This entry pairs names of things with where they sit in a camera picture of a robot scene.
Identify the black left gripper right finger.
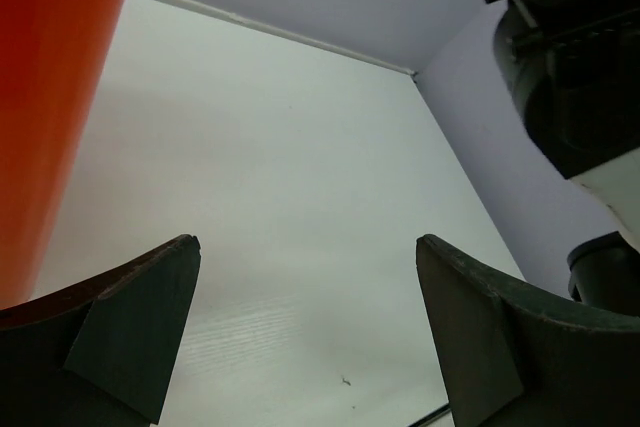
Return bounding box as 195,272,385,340
416,233,639,426

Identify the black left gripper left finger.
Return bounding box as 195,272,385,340
1,234,201,427

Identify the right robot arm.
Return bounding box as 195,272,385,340
485,0,639,316

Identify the orange plastic bin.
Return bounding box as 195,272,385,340
1,0,124,308

